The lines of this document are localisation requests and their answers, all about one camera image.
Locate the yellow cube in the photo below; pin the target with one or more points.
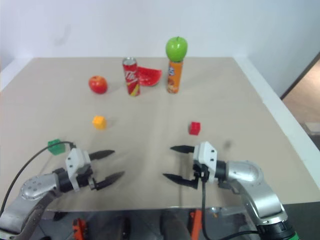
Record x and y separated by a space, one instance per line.
99 122

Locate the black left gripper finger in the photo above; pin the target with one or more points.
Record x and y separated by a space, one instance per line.
110 180
101 154

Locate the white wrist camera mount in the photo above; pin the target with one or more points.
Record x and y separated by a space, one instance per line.
207 155
75 160

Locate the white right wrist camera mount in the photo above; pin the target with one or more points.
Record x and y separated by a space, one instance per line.
207 155

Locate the red soda can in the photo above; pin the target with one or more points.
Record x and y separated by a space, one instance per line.
131 77

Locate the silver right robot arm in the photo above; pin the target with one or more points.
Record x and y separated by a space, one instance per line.
250 173

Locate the green apple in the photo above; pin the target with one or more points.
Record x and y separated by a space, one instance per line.
176 48

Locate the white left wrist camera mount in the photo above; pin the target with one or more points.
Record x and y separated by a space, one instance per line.
75 160

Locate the red cube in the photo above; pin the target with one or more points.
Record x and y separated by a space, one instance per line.
194 128

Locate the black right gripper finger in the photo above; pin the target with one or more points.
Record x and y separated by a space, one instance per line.
183 149
180 179

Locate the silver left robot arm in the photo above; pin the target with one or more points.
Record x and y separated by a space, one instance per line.
32 188

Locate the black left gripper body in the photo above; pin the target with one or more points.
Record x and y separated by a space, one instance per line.
84 180

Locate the orange bar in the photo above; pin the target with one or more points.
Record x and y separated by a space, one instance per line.
196 222

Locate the orange soda can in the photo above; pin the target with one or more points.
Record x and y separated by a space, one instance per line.
175 77

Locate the red apple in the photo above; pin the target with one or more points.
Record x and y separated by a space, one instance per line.
98 85

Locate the orange and black clamp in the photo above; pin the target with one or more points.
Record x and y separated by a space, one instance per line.
79 228

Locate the watermelon slice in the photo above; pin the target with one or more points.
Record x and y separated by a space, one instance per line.
149 76

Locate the green cube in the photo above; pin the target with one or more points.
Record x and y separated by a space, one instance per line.
56 149

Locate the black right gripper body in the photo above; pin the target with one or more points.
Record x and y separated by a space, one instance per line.
200 173

